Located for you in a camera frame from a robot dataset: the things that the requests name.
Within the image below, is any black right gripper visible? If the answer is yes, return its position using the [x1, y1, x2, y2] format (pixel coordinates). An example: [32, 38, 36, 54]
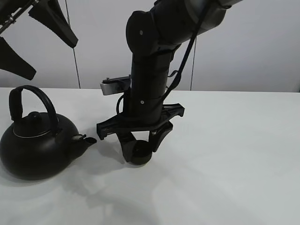
[96, 91, 185, 162]

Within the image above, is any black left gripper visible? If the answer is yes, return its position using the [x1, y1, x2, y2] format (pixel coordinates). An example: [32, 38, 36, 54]
[0, 0, 78, 80]

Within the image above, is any small black teacup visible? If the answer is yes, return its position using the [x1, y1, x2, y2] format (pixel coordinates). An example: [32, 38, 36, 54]
[129, 140, 152, 165]

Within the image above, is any black round teapot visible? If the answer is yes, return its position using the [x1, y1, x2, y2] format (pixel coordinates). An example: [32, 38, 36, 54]
[0, 85, 97, 180]

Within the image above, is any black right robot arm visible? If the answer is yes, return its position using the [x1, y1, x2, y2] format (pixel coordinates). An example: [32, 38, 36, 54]
[97, 0, 236, 165]

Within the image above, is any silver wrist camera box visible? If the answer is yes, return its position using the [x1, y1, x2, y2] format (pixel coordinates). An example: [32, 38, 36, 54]
[100, 75, 131, 96]

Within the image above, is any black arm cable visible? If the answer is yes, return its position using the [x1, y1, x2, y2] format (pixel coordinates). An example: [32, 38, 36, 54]
[164, 0, 213, 99]

